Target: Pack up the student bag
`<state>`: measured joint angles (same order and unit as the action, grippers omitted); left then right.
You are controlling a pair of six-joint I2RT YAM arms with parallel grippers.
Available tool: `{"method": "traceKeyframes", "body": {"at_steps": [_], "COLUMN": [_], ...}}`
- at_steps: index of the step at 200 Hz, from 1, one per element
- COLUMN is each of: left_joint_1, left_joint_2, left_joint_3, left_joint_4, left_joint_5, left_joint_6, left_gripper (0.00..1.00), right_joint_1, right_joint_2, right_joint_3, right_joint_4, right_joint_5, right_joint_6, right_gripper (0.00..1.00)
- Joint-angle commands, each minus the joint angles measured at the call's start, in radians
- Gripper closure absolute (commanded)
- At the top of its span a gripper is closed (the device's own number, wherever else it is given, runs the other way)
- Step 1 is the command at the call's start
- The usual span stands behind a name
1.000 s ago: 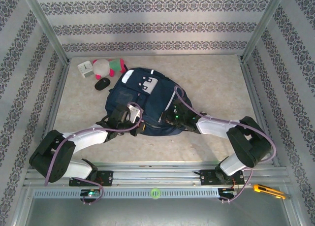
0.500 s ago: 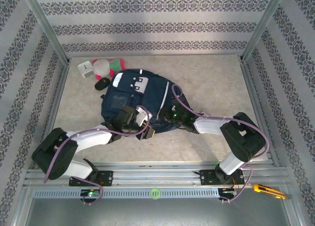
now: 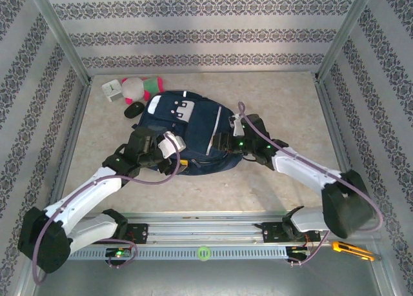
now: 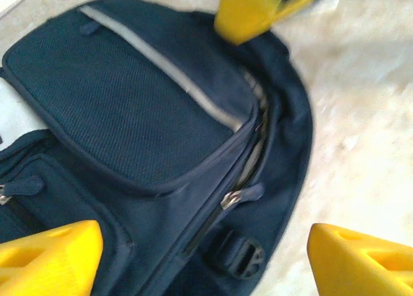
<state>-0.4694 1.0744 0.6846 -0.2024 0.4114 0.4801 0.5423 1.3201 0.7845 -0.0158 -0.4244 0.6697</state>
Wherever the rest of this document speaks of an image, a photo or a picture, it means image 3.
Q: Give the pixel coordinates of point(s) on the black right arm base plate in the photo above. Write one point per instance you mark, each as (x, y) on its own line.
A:
(272, 231)

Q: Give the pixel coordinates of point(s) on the yellow utility knife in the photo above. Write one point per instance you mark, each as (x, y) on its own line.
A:
(351, 249)

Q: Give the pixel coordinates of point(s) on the aluminium side rail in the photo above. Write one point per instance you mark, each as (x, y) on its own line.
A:
(70, 147)
(334, 131)

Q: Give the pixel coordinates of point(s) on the aluminium mounting rail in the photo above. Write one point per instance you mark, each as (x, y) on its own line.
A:
(200, 231)

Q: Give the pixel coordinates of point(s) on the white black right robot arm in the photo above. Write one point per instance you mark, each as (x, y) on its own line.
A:
(303, 170)

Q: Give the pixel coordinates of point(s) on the white alarm clock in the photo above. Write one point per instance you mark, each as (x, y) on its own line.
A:
(111, 89)

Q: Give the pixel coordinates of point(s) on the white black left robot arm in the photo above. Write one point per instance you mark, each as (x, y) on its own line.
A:
(87, 193)

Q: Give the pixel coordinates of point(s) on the perforated metal strip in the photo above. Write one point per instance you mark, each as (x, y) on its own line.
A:
(167, 253)

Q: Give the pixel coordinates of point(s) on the navy blue backpack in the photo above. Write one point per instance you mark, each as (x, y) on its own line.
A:
(200, 122)

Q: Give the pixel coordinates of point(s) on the pink green plush toy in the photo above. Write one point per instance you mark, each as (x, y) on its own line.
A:
(134, 87)

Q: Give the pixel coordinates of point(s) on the black computer mouse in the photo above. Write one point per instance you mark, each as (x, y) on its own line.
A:
(134, 110)

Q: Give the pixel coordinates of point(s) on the aluminium frame post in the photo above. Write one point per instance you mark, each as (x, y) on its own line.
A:
(60, 35)
(343, 35)

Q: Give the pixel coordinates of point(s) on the small circuit board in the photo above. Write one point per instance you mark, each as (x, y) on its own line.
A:
(119, 252)
(298, 252)

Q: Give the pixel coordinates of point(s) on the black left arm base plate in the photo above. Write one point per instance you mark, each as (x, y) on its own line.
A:
(138, 233)

